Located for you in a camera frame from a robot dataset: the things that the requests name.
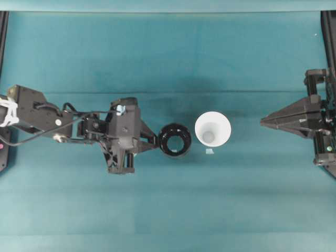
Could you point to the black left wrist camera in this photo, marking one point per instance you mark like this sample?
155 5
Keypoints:
121 105

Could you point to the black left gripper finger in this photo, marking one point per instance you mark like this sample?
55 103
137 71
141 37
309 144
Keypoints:
146 132
145 146

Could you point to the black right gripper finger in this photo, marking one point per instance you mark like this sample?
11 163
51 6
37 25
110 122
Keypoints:
303 106
300 131

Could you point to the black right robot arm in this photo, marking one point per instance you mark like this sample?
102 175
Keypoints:
312 117

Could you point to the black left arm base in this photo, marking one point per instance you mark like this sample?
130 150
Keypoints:
8 153

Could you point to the white paper cup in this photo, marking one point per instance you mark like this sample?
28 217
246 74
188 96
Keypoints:
213 129

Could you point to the black left frame rail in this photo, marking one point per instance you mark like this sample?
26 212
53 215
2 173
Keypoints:
3 33

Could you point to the right tape marker on table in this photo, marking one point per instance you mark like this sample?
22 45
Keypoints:
209 151

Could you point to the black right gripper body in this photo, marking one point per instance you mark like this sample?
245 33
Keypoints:
321 82

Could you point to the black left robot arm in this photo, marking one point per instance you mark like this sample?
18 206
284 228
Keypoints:
28 110

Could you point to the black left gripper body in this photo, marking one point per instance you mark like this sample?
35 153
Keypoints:
121 141

